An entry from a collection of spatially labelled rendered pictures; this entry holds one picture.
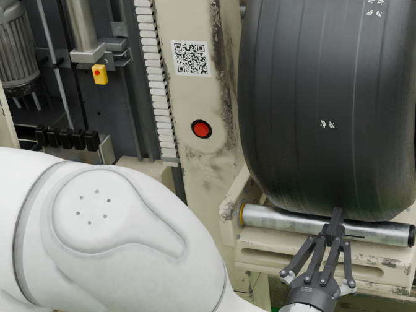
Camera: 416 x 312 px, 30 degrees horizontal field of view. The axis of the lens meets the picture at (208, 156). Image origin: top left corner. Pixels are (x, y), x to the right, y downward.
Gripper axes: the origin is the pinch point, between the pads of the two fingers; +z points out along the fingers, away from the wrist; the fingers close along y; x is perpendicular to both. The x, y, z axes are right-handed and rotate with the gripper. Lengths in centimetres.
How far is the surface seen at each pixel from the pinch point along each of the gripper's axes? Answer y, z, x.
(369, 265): -4.2, 6.8, 16.7
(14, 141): 61, -1, -12
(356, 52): -3.5, 8.0, -30.9
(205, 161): 31.8, 18.2, 4.9
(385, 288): -7.2, 6.1, 22.0
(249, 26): 15.3, 12.3, -32.0
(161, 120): 40.9, 20.3, -3.4
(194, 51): 30.8, 21.4, -20.3
